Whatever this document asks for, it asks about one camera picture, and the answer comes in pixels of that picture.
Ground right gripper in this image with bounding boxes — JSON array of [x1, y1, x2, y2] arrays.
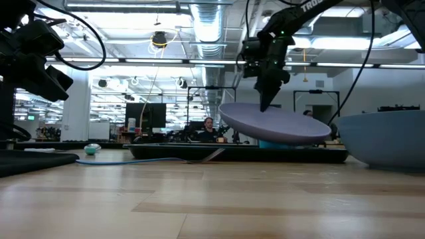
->
[[254, 33, 296, 113]]

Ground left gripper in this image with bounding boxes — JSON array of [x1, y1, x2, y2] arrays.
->
[[0, 31, 74, 102]]

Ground purple plate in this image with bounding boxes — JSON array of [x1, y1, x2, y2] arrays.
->
[[218, 102, 332, 145]]

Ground spoon with teal handle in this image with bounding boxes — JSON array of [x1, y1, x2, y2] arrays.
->
[[82, 143, 102, 156]]

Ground fork with teal handle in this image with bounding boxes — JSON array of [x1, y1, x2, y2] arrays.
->
[[75, 147, 226, 166]]

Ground blue bowl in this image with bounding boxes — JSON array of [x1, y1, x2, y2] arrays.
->
[[336, 110, 425, 170]]

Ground dark green tray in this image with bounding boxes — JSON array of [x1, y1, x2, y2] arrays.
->
[[122, 142, 349, 165]]

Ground white pillar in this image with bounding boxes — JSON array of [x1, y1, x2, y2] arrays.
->
[[60, 68, 92, 143]]

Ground white board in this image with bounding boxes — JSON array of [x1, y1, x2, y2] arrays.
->
[[88, 121, 111, 141]]

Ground seated person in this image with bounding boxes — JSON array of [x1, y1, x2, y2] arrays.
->
[[195, 116, 227, 144]]

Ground black monitor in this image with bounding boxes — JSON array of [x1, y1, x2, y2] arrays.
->
[[125, 102, 167, 134]]

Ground long ceiling light strip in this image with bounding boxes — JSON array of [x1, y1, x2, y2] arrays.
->
[[44, 57, 425, 70]]

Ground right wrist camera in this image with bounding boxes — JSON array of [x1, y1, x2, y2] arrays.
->
[[239, 37, 268, 80]]

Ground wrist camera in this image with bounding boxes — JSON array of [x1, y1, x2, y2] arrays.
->
[[13, 19, 66, 58], [239, 37, 268, 80]]

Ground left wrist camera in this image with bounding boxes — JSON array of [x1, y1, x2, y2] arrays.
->
[[13, 19, 66, 58]]

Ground black stand frame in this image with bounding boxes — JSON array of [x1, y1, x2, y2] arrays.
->
[[293, 89, 341, 116], [186, 85, 237, 142]]

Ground yellow hanging cord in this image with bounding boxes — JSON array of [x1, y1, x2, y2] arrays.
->
[[301, 48, 309, 83]]

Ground black aluminium frame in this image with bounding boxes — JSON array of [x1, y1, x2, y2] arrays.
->
[[0, 141, 133, 151]]

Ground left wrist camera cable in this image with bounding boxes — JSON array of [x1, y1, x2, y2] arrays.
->
[[35, 0, 108, 72]]

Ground silver ventilation duct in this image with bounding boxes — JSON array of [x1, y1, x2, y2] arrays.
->
[[189, 0, 230, 60]]

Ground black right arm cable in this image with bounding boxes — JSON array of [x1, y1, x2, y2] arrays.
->
[[327, 0, 377, 126]]

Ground hanging black camera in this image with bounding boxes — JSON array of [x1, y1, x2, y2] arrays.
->
[[151, 31, 168, 48]]

